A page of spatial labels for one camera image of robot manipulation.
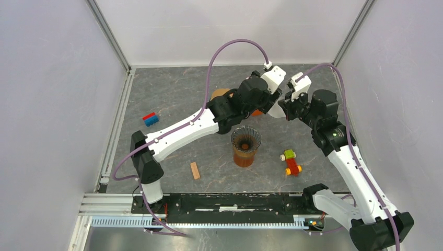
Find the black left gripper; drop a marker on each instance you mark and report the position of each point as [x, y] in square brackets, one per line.
[270, 100]

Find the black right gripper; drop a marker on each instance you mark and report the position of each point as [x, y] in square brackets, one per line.
[287, 105]

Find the brown paper coffee filter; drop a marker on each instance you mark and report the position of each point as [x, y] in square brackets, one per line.
[223, 92]

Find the orange glass carafe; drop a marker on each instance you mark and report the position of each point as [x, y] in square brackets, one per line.
[243, 160]

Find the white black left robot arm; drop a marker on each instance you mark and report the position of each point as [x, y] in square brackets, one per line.
[219, 115]

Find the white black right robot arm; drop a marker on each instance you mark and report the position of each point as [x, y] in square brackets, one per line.
[374, 223]

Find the orange coffee filter box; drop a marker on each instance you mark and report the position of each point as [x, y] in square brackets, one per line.
[257, 113]

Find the colourful toy car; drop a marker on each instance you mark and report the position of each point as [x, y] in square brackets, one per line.
[289, 157]

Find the small wooden block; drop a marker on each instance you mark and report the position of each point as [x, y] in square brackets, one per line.
[195, 171]

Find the red blue small object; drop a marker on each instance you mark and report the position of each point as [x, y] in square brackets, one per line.
[150, 119]

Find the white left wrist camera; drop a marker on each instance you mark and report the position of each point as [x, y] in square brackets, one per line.
[273, 77]

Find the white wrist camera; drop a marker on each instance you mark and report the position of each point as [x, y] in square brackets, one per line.
[273, 77]
[299, 83]

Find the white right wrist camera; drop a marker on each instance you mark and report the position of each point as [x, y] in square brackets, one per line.
[299, 83]

